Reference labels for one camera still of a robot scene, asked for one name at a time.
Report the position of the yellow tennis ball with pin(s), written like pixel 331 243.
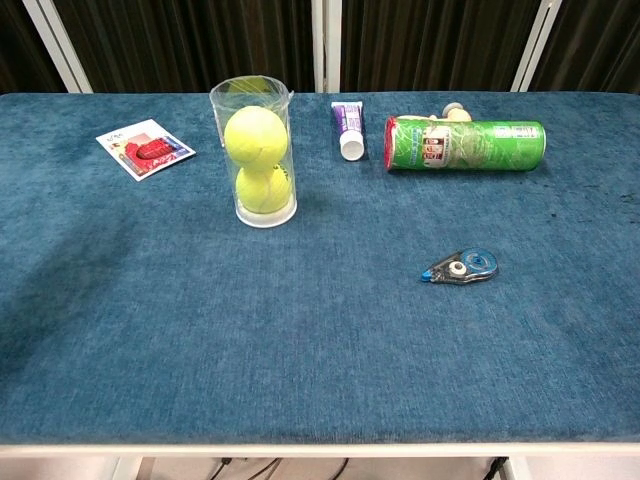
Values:
pixel 262 190
pixel 256 135

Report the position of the clear plastic cup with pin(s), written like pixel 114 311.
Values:
pixel 265 217

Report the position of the blue table cloth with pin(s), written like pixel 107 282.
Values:
pixel 320 340

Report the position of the purple white tube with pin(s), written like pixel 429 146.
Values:
pixel 348 125

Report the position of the blue correction tape dispenser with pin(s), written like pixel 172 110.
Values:
pixel 465 267

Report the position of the green chip can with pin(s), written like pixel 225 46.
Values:
pixel 465 145

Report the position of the small wooden hammer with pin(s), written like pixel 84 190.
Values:
pixel 457 112

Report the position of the white card with red item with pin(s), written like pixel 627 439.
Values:
pixel 145 150

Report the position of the black curtain panel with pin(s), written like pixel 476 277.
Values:
pixel 430 45
pixel 20 55
pixel 595 45
pixel 190 40

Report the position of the white partition frame post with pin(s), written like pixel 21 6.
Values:
pixel 327 45
pixel 537 45
pixel 57 45

